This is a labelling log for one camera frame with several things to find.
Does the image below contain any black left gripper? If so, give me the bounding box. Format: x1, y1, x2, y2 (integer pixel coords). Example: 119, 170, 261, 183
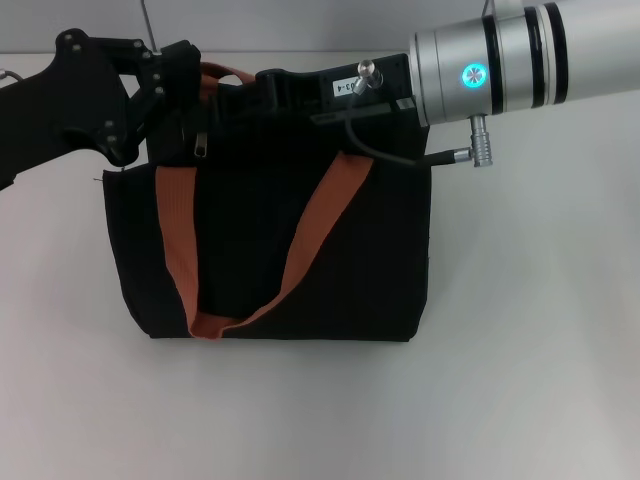
0, 30, 201, 191

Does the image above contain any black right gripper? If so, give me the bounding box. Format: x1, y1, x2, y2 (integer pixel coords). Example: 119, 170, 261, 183
255, 52, 419, 126

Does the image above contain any black bag with brown straps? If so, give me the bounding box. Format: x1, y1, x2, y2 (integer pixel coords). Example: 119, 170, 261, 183
102, 60, 434, 345

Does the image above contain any right gripper cable with plugs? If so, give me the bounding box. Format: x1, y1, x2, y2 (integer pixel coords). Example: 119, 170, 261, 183
344, 58, 496, 170

